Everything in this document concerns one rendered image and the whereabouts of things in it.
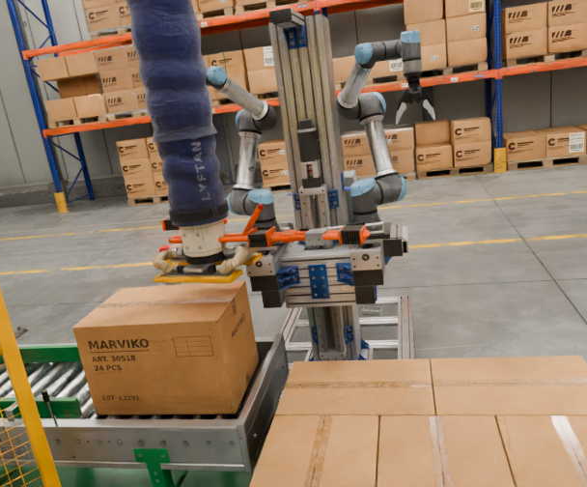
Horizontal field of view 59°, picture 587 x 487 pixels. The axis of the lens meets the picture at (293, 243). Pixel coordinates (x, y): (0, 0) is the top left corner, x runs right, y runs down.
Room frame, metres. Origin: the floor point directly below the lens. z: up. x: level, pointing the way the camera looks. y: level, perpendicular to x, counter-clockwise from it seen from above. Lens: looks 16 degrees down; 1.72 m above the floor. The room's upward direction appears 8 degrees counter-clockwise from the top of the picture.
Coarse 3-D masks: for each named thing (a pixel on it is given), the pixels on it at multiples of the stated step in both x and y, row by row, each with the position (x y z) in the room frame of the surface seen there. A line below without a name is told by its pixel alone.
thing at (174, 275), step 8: (176, 272) 1.92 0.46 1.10; (184, 272) 1.91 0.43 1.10; (192, 272) 1.89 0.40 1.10; (200, 272) 1.88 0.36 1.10; (208, 272) 1.87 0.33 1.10; (216, 272) 1.85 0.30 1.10; (232, 272) 1.84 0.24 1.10; (240, 272) 1.86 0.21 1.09; (160, 280) 1.90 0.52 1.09; (168, 280) 1.89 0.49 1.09; (176, 280) 1.87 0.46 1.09; (184, 280) 1.86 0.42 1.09; (192, 280) 1.85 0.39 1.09; (200, 280) 1.83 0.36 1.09; (208, 280) 1.82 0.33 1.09; (216, 280) 1.81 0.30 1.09; (224, 280) 1.79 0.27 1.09; (232, 280) 1.79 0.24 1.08
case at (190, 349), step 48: (144, 288) 2.23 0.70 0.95; (192, 288) 2.14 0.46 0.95; (240, 288) 2.07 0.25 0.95; (96, 336) 1.87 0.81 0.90; (144, 336) 1.83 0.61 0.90; (192, 336) 1.79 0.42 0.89; (240, 336) 1.97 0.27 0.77; (96, 384) 1.88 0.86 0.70; (144, 384) 1.84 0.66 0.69; (192, 384) 1.80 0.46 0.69; (240, 384) 1.88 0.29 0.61
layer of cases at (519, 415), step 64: (320, 384) 1.91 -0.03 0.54; (384, 384) 1.84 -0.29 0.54; (448, 384) 1.78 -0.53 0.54; (512, 384) 1.72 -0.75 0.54; (576, 384) 1.67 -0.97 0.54; (320, 448) 1.50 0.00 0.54; (384, 448) 1.46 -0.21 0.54; (448, 448) 1.42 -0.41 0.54; (512, 448) 1.38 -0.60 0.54; (576, 448) 1.34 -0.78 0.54
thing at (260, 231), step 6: (258, 228) 1.94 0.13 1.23; (264, 228) 1.93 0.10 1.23; (270, 228) 1.88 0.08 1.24; (252, 234) 1.85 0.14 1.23; (258, 234) 1.84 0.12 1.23; (264, 234) 1.83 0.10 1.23; (270, 234) 1.86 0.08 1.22; (252, 240) 1.86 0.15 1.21; (258, 240) 1.85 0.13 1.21; (264, 240) 1.84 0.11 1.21; (252, 246) 1.85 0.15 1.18; (258, 246) 1.84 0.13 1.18; (264, 246) 1.83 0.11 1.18
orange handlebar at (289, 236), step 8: (280, 232) 1.88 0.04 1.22; (288, 232) 1.85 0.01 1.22; (296, 232) 1.85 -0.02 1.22; (304, 232) 1.84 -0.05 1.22; (328, 232) 1.80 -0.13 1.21; (336, 232) 1.79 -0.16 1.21; (368, 232) 1.73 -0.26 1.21; (168, 240) 2.03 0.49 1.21; (176, 240) 2.00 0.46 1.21; (224, 240) 1.91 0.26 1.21; (232, 240) 1.90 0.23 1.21; (240, 240) 1.89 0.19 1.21; (272, 240) 1.84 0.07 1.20; (280, 240) 1.83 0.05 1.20; (288, 240) 1.82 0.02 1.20; (296, 240) 1.81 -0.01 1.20; (304, 240) 1.80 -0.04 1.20
